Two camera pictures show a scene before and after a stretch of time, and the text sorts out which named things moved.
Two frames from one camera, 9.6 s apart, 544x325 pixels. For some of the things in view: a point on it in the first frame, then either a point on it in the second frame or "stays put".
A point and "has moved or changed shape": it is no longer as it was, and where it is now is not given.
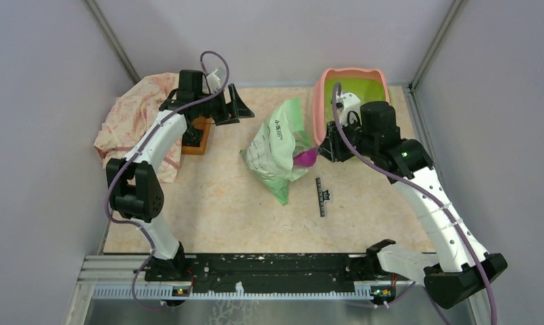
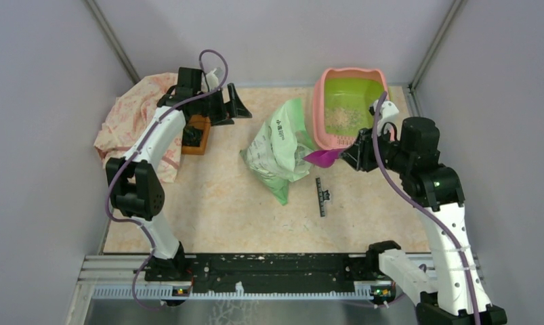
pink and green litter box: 368,84 stays put
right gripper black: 331,147 to 359,156
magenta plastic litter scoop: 306,158 has moved or changed shape
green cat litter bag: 269,158 stays put
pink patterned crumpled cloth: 131,114 stays put
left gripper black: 238,107 stays put
